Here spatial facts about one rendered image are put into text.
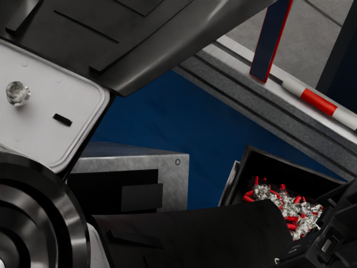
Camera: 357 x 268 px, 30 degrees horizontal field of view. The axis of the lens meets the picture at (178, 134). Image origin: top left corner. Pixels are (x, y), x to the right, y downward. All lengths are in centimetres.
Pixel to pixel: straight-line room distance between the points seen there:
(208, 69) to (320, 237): 48
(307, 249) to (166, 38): 16
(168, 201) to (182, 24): 21
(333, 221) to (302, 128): 42
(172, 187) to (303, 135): 31
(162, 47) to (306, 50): 163
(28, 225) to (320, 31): 180
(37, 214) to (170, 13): 16
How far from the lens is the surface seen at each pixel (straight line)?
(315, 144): 87
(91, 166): 54
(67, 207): 35
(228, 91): 89
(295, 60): 200
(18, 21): 42
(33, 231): 34
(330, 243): 45
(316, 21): 211
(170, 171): 59
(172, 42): 42
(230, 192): 74
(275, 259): 60
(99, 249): 47
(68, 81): 40
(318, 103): 83
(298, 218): 77
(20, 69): 41
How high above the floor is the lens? 153
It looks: 59 degrees down
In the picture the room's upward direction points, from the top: 8 degrees clockwise
